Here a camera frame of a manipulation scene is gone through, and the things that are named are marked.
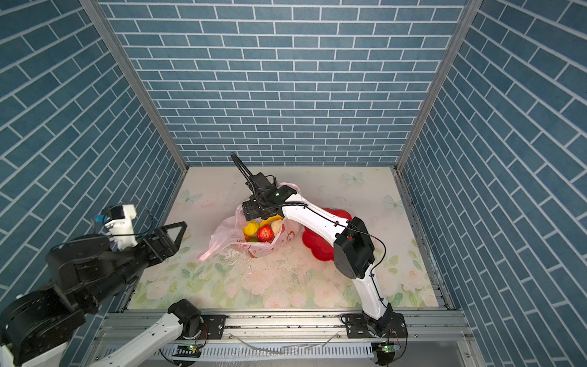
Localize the red flower-shaped plate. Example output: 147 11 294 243
302 208 352 261

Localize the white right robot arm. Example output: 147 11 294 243
242 169 393 324

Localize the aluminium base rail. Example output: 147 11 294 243
82 309 482 367

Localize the pink plastic bag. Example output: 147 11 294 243
198 206 302 261

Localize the aluminium corner post right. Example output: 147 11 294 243
395 0 482 172

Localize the yellow fake banana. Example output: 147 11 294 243
259 215 284 228

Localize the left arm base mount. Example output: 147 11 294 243
198 314 227 341

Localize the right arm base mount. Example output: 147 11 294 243
339 312 408 339

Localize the aluminium corner post left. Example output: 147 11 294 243
79 0 189 175

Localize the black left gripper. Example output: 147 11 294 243
84 220 190 310

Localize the beige fake fruit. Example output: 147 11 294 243
270 220 283 236

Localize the aluminium corner post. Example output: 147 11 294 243
395 0 482 172
79 0 189 175

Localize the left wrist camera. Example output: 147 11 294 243
95 204 138 252

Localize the red fake strawberry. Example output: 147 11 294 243
257 225 275 243

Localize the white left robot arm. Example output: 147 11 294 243
1 222 187 366

